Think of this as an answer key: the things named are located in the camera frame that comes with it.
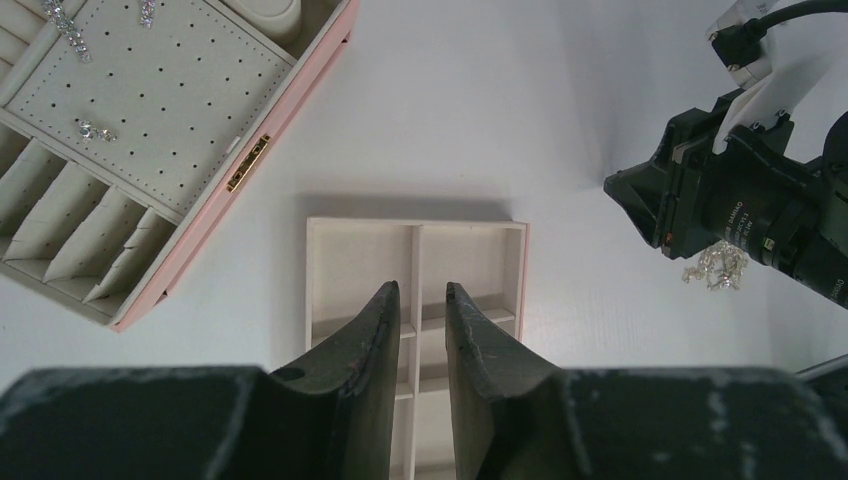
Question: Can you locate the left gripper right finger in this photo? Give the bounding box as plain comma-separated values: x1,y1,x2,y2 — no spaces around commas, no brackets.
445,282,564,479

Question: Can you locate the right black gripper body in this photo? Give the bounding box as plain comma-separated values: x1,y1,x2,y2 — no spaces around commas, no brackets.
655,95,847,307

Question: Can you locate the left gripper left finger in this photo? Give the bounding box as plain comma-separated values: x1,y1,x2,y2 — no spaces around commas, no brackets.
270,281,401,479

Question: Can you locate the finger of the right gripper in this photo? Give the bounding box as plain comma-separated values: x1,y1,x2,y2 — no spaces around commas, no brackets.
603,139,676,249

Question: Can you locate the beige six-compartment tray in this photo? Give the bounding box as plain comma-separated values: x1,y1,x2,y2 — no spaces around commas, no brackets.
305,217,529,479

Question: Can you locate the pink jewelry box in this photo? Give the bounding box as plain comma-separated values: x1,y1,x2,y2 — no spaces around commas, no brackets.
1,0,359,331

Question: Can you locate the small crystal earring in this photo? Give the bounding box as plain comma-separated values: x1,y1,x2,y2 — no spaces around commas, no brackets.
77,119,117,143

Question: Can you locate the silver link bracelet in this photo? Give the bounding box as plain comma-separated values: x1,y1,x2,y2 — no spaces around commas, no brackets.
39,0,94,65

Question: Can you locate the silver chain pile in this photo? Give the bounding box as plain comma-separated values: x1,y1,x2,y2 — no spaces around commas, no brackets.
680,239,751,293

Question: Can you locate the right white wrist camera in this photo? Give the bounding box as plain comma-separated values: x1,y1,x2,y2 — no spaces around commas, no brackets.
706,1,847,154

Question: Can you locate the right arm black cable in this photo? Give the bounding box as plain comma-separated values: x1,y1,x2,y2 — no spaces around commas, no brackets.
708,0,848,71

